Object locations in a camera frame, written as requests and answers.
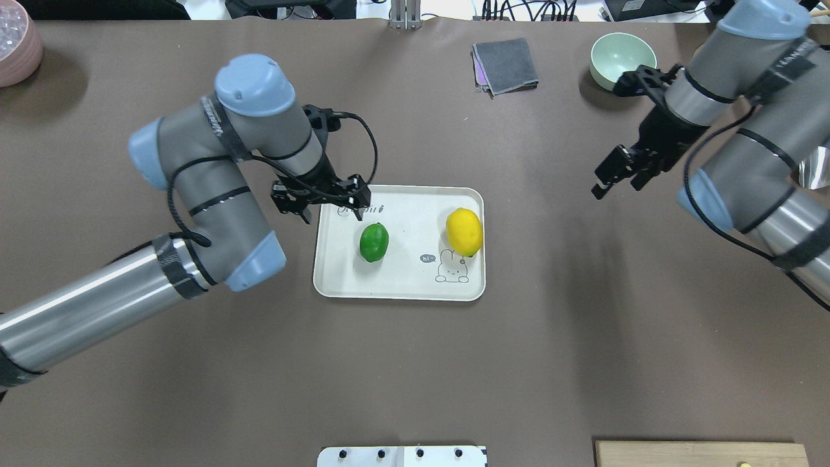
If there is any white pedestal column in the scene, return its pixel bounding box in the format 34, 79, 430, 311
316, 444, 488, 466

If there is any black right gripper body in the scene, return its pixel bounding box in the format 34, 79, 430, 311
632, 104, 707, 176

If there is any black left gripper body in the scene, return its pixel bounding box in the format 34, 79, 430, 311
285, 151, 350, 205

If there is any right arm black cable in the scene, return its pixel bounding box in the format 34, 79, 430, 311
682, 104, 830, 313

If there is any yellow lemon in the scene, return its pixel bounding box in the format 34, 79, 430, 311
445, 208, 484, 257

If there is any pink bowl with ice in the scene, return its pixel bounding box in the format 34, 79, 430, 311
1, 1, 43, 88

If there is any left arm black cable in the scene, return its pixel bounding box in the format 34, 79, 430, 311
166, 112, 379, 248

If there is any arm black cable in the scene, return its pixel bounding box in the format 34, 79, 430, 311
166, 112, 379, 248
682, 104, 830, 313

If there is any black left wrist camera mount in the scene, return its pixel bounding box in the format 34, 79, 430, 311
302, 104, 356, 139

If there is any metal scoop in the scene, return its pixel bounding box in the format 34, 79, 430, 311
797, 144, 829, 190

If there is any bamboo cutting board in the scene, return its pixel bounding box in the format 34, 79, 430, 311
594, 440, 809, 466

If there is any aluminium frame post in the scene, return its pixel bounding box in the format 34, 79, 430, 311
389, 0, 423, 30

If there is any cream rabbit tray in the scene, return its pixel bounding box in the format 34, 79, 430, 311
313, 184, 486, 302

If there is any green lime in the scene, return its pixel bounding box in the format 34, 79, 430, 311
359, 222, 389, 263

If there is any mint green bowl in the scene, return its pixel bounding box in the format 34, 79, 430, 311
589, 32, 658, 91

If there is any grey folded cloth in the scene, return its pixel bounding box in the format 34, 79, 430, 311
471, 38, 539, 97

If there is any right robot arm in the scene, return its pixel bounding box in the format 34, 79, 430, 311
591, 1, 829, 308

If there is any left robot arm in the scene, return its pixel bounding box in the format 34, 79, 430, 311
2, 54, 379, 394

